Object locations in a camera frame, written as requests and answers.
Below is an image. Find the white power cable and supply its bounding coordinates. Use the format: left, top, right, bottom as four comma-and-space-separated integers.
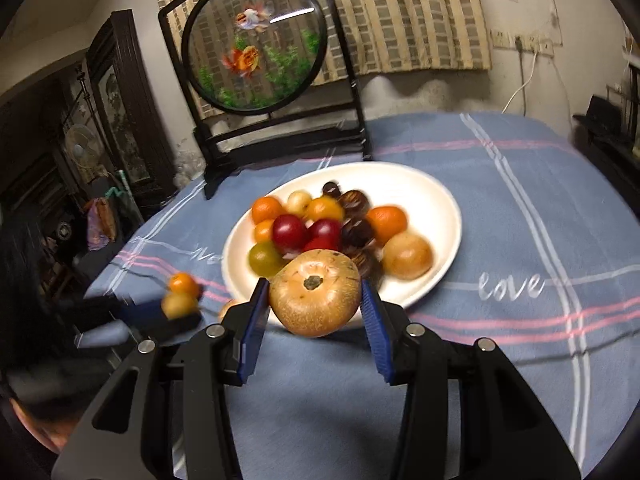
501, 49, 539, 115

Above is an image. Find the dark maroon fruit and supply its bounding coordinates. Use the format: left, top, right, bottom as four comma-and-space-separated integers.
338, 190, 371, 219

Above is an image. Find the white electric fan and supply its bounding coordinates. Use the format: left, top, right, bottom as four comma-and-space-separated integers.
65, 124, 103, 169

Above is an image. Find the red apple-like fruit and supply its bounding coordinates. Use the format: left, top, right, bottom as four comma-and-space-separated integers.
350, 249, 384, 289

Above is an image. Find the tan brown pear fruit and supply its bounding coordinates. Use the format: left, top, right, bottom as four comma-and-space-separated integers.
269, 249, 361, 338

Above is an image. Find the dark purple plum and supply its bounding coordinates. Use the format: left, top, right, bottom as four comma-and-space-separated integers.
322, 181, 342, 198

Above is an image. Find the beige checked curtain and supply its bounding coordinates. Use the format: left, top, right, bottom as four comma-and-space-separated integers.
189, 0, 491, 117

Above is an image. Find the pale yellow longan fruit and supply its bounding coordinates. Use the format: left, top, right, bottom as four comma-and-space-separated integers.
285, 190, 312, 218

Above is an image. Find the pale tan small fruit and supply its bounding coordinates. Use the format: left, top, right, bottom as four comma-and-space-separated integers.
160, 292, 200, 320

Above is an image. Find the wall power outlet strip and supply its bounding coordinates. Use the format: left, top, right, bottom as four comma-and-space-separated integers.
490, 29, 554, 58

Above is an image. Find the dark framed painting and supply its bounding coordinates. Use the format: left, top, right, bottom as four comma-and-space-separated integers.
86, 10, 177, 209

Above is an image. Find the round goldfish screen ornament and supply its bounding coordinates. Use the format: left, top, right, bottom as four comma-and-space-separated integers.
158, 0, 372, 198

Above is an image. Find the large orange tangerine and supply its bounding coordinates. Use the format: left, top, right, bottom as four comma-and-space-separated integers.
366, 205, 408, 247

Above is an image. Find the small orange fruit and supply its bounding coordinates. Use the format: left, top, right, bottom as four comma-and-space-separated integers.
168, 272, 202, 299

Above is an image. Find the orange cherry tomato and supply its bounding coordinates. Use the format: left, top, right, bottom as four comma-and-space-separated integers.
253, 219, 273, 243

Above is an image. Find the dark red cherry tomato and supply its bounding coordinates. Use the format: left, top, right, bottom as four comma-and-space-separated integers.
271, 214, 308, 254

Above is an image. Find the small orange tangerine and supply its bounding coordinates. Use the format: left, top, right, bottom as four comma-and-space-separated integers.
250, 195, 285, 224

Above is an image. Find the large yellow-brown round fruit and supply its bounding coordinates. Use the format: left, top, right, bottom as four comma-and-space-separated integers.
382, 231, 435, 281

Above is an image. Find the green-yellow tomato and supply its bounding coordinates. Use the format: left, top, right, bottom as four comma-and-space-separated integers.
248, 240, 286, 278

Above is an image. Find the dark brown mangosteen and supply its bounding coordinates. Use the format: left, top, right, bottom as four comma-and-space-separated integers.
341, 218, 375, 250

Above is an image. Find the blue striped tablecloth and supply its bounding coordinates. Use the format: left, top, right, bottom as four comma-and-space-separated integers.
74, 112, 640, 480

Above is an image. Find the white oval plate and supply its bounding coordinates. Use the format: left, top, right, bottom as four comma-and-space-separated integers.
222, 162, 462, 338

